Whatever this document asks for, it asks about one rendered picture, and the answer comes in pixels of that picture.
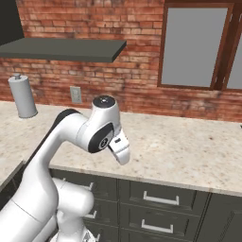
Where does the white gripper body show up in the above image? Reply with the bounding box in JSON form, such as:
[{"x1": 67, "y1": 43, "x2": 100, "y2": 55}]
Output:
[{"x1": 112, "y1": 145, "x2": 131, "y2": 166}]

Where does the dark grey drawer front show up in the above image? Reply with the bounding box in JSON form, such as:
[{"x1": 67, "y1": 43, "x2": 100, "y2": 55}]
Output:
[
  {"x1": 82, "y1": 219, "x2": 120, "y2": 242},
  {"x1": 50, "y1": 168, "x2": 120, "y2": 203},
  {"x1": 119, "y1": 202, "x2": 206, "y2": 242},
  {"x1": 82, "y1": 199, "x2": 120, "y2": 227},
  {"x1": 118, "y1": 178, "x2": 211, "y2": 216},
  {"x1": 119, "y1": 228, "x2": 197, "y2": 242}
]

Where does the grey paper towel roll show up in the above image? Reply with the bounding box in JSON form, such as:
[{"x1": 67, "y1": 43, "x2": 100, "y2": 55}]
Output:
[{"x1": 8, "y1": 73, "x2": 39, "y2": 119}]

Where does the dark grey cabinet front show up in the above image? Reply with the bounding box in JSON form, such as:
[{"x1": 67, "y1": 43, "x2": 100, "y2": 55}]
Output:
[{"x1": 0, "y1": 161, "x2": 27, "y2": 212}]

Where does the dark grey cabinet door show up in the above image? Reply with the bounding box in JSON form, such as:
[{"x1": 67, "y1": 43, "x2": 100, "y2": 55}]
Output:
[{"x1": 194, "y1": 192, "x2": 242, "y2": 242}]

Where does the brown framed window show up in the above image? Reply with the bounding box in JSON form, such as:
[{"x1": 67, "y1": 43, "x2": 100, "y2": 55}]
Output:
[{"x1": 157, "y1": 0, "x2": 242, "y2": 93}]

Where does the dark grey range hood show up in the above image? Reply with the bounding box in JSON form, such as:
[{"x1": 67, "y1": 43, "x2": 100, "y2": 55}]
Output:
[{"x1": 0, "y1": 0, "x2": 26, "y2": 47}]

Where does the grey wall outlet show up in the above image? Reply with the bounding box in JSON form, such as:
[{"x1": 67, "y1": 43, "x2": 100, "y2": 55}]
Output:
[{"x1": 69, "y1": 85, "x2": 83, "y2": 105}]

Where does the dark grey wall shelf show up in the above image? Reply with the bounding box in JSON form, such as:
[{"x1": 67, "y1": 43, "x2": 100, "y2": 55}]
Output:
[{"x1": 0, "y1": 37, "x2": 128, "y2": 63}]

